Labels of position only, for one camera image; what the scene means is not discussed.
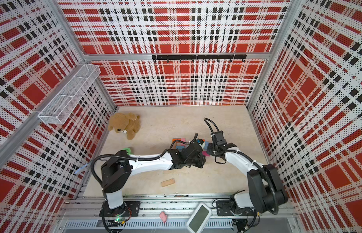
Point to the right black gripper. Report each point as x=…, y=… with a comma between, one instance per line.
x=208, y=151

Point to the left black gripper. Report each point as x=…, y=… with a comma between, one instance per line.
x=202, y=159

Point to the magenta building block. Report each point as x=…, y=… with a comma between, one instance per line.
x=205, y=153

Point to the wooden block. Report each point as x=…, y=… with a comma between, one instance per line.
x=167, y=182

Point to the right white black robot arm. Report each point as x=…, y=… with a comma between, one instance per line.
x=265, y=192

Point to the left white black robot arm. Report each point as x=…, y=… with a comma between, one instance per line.
x=113, y=170

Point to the white tablet device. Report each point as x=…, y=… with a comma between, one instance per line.
x=199, y=219

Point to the green round toy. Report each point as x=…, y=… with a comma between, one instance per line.
x=128, y=150

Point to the brown teddy bear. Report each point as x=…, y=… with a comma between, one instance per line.
x=125, y=123

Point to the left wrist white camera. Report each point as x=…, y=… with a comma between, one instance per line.
x=201, y=142

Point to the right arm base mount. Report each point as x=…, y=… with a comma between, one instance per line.
x=243, y=219

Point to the pink block on rail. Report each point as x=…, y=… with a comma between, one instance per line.
x=163, y=217

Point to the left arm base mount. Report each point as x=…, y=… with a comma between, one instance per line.
x=114, y=219

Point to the black hook rail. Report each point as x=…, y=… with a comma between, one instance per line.
x=200, y=57

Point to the blue toy with cord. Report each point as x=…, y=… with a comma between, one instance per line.
x=81, y=169

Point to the white wire mesh basket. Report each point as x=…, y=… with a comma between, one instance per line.
x=62, y=105

